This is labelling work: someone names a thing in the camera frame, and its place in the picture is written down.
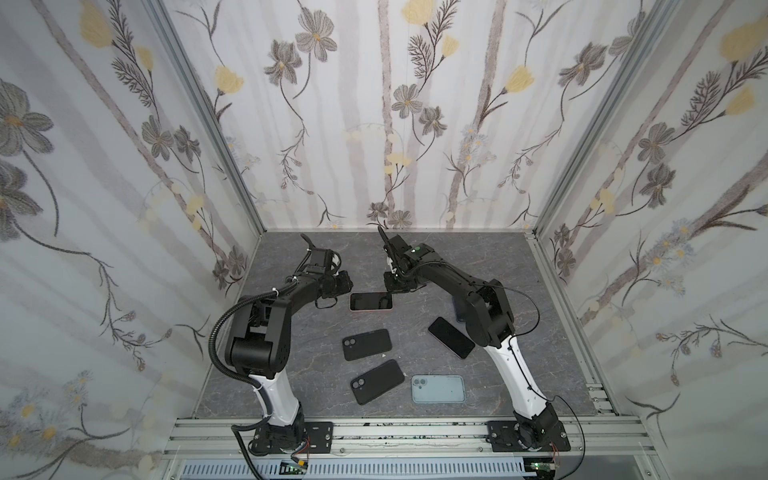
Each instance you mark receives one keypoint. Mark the black phone centre tilted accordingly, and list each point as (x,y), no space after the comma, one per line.
(451,337)

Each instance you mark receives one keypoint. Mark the small green circuit board right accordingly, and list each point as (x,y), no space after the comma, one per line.
(540,469)

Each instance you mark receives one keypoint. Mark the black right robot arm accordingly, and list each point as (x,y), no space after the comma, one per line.
(484,308)

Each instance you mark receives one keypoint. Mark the black phone case upper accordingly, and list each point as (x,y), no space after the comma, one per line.
(366,344)

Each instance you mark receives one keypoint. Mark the white slotted cable duct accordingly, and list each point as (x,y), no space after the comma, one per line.
(403,468)

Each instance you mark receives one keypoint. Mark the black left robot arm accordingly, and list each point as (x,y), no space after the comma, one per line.
(258,346)

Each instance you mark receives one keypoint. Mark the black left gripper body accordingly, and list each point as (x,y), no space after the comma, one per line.
(337,284)

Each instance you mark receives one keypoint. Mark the aluminium frame rail front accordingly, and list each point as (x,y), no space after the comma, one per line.
(411,437)

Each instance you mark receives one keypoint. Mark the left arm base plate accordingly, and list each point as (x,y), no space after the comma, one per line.
(307,437)

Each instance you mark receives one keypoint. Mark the black phone case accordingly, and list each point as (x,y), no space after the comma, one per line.
(366,344)
(376,382)

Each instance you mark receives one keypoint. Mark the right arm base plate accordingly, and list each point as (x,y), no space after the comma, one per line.
(513,436)

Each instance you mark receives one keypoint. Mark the small green circuit board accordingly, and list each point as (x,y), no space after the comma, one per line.
(540,469)
(293,468)

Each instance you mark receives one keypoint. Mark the black phone case lower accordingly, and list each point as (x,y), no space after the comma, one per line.
(376,382)

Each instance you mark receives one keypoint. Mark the small green circuit board left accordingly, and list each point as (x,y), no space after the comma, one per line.
(293,468)

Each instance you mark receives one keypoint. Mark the light blue phone case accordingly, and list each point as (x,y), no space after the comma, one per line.
(437,389)

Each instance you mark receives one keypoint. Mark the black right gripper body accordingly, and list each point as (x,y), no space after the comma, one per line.
(393,262)

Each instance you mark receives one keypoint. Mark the pink phone case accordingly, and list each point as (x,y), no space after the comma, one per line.
(354,309)

